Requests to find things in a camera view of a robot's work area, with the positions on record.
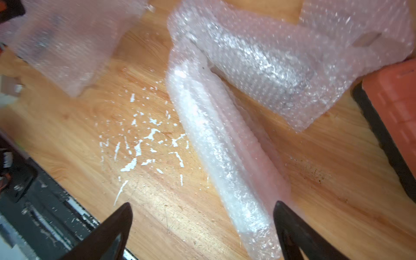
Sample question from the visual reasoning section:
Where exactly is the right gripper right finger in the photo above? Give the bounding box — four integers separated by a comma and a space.
273, 201, 347, 260

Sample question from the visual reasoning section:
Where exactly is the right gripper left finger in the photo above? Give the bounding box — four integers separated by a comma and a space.
61, 203, 133, 260

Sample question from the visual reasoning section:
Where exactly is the bubble clear vase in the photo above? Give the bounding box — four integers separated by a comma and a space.
166, 40, 291, 260

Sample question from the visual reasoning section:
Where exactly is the bubble wrap sheet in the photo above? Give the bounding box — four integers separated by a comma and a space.
1, 1, 148, 97

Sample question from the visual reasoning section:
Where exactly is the bubble wrapped bundle middle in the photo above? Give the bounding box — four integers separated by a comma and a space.
167, 1, 360, 132

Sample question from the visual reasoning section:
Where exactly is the bubble wrapped bundle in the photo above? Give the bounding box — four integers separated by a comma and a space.
300, 1, 415, 67
167, 1, 360, 132

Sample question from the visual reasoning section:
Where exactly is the bubble wrapped bundle rear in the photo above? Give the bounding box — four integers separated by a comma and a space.
300, 1, 415, 67

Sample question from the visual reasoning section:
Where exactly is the orange plastic tool case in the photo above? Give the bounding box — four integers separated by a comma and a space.
352, 59, 416, 200

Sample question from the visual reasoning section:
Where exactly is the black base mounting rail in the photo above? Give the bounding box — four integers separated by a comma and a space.
0, 129, 137, 260

